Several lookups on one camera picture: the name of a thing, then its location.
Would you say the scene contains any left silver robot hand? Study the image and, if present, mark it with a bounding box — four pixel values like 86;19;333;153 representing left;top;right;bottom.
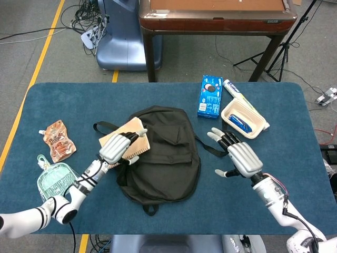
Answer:
98;128;148;166

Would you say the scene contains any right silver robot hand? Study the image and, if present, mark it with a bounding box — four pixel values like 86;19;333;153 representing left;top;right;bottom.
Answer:
207;127;264;179

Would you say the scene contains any brown spiral notebook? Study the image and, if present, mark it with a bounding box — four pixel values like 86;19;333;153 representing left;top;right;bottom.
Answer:
98;116;151;167

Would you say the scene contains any black fabric backpack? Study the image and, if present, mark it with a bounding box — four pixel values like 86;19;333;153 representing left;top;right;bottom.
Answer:
92;105;232;217

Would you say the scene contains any grey own robot base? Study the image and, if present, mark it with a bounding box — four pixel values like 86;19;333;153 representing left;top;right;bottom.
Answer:
109;234;266;253

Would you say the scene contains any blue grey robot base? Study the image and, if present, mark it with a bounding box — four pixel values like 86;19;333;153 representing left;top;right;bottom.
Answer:
96;0;163;71

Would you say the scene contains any blue snack packet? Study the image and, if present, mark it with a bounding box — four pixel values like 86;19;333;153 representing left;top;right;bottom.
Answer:
228;113;253;134

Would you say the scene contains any beige plastic tray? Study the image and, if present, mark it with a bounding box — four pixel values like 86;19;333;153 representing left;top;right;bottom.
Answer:
220;99;266;140

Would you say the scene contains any blue felt table cover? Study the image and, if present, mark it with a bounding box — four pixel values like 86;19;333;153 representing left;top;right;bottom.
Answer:
0;82;327;236

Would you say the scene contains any orange spouted sauce pouch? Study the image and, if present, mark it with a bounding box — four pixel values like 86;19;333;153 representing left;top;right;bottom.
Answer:
38;119;77;163

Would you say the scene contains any white toothpaste tube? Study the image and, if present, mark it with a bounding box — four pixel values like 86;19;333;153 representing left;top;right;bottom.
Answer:
222;79;271;131

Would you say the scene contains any blue cookie box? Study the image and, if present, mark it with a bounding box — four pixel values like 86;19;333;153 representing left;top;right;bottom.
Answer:
196;74;224;119

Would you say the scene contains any green transparent pouch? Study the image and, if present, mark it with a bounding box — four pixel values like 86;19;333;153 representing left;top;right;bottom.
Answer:
36;154;80;204

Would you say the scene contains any black floor device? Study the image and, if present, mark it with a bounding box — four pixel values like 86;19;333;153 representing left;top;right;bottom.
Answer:
320;143;337;160

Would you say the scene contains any white grey power strip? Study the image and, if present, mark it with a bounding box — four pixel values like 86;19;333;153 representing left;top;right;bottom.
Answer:
315;88;337;106

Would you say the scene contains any black tripod stand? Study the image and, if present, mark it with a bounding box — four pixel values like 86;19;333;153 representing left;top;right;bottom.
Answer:
233;0;319;82

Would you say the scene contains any white power strip with plugs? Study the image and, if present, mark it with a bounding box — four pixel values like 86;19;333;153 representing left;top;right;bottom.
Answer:
80;29;102;50

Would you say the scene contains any brown mahjong table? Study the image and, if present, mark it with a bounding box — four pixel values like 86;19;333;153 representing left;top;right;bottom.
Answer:
138;0;298;83

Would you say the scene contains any red floor cable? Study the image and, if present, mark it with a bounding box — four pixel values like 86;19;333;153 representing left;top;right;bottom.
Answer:
313;126;337;145

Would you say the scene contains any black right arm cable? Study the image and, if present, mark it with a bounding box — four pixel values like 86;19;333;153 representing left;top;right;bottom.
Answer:
281;196;320;252

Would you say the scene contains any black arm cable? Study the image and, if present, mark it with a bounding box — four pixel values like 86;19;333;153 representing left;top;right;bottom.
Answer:
281;196;320;252
63;168;106;253

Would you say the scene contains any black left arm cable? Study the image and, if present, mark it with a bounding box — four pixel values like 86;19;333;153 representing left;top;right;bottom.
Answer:
63;168;106;253

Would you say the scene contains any black floor cable bundle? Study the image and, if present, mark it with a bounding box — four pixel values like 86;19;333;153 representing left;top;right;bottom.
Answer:
60;0;110;56

